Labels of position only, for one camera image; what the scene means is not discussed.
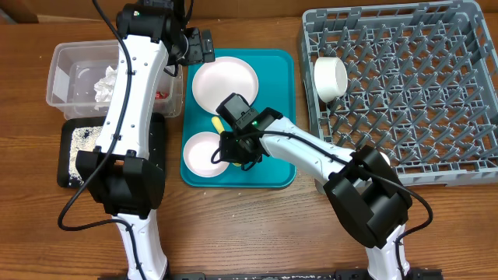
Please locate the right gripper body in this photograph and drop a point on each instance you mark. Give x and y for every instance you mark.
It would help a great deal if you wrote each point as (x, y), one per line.
(232, 151)

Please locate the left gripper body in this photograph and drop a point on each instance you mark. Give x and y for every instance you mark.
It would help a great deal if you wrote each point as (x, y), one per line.
(195, 53)

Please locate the large white plate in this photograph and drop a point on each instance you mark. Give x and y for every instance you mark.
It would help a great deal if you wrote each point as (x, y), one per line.
(215, 81)

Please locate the pink bowl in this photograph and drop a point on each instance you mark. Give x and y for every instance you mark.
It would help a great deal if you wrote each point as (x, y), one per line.
(198, 152)

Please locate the red snack wrapper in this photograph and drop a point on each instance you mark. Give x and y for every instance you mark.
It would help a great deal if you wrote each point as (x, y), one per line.
(161, 95)

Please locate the foil wrapper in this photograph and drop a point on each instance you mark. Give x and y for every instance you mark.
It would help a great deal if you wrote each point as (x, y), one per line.
(104, 88)

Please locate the pale green bowl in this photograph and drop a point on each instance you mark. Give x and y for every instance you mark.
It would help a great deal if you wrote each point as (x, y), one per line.
(330, 78)

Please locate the white cup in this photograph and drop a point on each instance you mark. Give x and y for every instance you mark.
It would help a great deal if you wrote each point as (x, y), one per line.
(386, 158)

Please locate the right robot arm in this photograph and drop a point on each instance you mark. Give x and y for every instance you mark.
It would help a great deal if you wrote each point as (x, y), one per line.
(365, 193)

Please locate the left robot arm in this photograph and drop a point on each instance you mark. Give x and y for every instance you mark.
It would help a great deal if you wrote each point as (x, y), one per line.
(152, 36)

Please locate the clear plastic waste bin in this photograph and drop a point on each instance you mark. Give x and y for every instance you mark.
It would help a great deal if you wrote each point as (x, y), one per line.
(77, 66)

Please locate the grey dishwasher rack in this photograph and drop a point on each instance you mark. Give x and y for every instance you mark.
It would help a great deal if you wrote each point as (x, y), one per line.
(422, 87)

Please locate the yellow plastic spoon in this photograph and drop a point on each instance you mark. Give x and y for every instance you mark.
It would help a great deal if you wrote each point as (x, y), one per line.
(217, 123)

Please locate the black plastic tray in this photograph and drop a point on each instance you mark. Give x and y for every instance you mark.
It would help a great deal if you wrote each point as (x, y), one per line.
(157, 140)

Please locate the spilled white rice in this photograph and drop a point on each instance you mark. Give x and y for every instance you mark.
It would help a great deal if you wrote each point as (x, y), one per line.
(83, 139)

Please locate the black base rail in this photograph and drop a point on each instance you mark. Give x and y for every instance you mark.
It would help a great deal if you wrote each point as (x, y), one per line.
(354, 274)

